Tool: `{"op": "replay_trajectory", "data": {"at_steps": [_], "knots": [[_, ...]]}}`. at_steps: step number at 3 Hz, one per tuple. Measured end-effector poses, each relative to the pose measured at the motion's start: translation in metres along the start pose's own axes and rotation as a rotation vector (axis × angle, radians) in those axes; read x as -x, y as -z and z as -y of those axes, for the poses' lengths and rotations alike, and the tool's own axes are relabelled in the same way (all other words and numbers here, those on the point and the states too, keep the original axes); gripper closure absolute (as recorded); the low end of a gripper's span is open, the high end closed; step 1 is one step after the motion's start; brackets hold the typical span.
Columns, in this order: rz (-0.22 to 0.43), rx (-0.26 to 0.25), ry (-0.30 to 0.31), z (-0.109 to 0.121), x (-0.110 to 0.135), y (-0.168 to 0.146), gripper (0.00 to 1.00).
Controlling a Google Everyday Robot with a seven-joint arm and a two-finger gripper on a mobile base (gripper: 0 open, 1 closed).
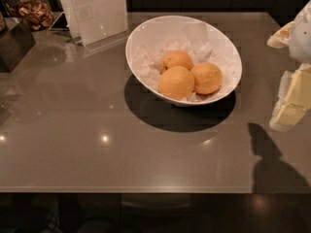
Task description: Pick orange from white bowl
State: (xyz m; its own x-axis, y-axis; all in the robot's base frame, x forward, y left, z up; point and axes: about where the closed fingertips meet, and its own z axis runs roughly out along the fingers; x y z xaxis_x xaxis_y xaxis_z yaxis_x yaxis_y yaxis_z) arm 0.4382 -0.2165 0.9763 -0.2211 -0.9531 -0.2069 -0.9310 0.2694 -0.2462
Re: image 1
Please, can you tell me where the white paper bowl liner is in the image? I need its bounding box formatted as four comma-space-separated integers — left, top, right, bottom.
131, 21, 240, 103

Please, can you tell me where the glass jar of dried snacks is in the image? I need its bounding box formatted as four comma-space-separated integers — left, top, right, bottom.
3, 0, 53, 31

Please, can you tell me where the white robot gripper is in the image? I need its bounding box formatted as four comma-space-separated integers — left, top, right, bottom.
267, 1, 311, 132

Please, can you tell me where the dark square box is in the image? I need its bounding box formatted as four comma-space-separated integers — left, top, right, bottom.
0, 17, 35, 73

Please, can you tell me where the white tilted ceramic bowl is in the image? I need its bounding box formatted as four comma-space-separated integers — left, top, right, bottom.
124, 15, 243, 107

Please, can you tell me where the clear acrylic sign holder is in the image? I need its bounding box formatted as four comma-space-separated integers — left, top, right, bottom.
60, 0, 129, 51

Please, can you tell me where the orange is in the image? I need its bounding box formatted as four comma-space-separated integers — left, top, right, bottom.
159, 50, 193, 73
157, 66, 194, 100
190, 62, 223, 95

